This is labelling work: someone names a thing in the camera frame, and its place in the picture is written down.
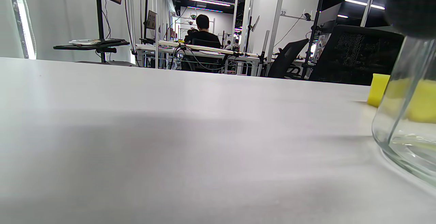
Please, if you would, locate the person's left hand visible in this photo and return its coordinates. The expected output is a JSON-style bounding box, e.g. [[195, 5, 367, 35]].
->
[[271, 0, 436, 40]]

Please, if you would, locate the clear glass jar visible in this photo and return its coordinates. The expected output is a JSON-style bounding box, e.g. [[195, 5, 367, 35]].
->
[[371, 36, 436, 188]]

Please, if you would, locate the long ceiling light tube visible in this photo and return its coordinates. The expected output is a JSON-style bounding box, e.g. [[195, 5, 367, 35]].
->
[[344, 0, 386, 11], [187, 0, 231, 7]]

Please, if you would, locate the large black mesh office chair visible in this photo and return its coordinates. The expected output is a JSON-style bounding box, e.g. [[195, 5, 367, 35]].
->
[[308, 25, 405, 86]]

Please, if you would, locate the yellow sponge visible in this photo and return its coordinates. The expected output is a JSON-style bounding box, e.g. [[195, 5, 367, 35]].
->
[[367, 73, 436, 123]]

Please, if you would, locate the black tripod pole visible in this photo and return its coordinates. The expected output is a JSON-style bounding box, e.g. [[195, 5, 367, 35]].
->
[[301, 0, 325, 80]]

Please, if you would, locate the small black office chair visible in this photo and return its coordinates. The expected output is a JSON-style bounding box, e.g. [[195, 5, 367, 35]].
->
[[267, 38, 309, 79]]

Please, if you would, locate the white long workbench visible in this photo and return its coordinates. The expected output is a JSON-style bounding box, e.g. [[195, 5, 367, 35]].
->
[[135, 40, 262, 76]]

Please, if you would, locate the black office chair with person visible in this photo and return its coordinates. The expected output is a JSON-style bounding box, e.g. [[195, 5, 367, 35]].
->
[[181, 39, 223, 73]]

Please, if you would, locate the small black monitor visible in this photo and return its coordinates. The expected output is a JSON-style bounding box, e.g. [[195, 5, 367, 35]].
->
[[146, 10, 158, 31]]

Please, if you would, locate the black stand pole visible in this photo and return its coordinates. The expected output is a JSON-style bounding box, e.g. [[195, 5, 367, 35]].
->
[[95, 0, 107, 63]]

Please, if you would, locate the black stand tray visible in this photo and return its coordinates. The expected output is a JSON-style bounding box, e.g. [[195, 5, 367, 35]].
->
[[53, 39, 130, 54]]

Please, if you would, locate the white vertical light strip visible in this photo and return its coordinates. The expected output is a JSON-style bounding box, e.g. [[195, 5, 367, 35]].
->
[[8, 0, 37, 60]]

